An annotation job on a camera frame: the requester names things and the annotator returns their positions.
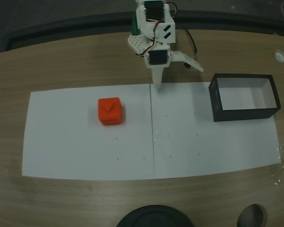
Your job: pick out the orange cube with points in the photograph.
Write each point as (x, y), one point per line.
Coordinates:
(110, 112)

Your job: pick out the black box white inside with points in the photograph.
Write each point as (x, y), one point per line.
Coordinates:
(217, 104)

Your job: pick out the green clamp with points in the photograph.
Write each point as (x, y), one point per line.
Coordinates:
(135, 24)

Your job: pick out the white paper sheet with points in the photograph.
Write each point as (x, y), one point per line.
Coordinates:
(73, 146)
(203, 146)

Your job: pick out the white round cap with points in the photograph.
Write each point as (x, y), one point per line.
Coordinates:
(280, 56)

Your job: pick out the clear tape piece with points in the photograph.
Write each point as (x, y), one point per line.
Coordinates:
(282, 160)

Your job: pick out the black round lamp base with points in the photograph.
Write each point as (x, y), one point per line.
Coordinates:
(155, 217)

